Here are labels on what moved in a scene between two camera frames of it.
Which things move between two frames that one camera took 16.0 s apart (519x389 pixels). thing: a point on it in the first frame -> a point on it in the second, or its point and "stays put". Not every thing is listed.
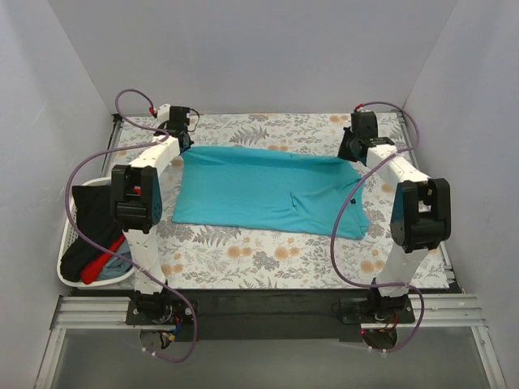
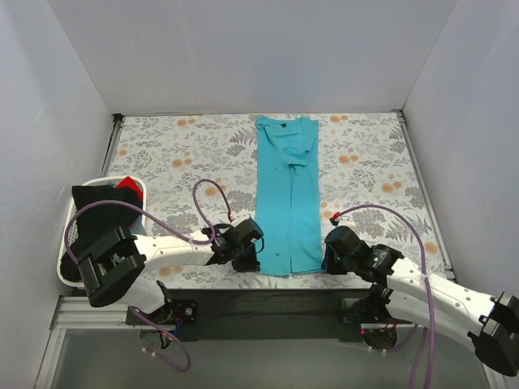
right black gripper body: (349, 147) -> (330, 263)
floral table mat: (213, 257) stays put
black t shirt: (97, 219) stays put
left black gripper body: (184, 141) -> (246, 263)
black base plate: (272, 316) stays put
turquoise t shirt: (287, 190) -> (289, 194)
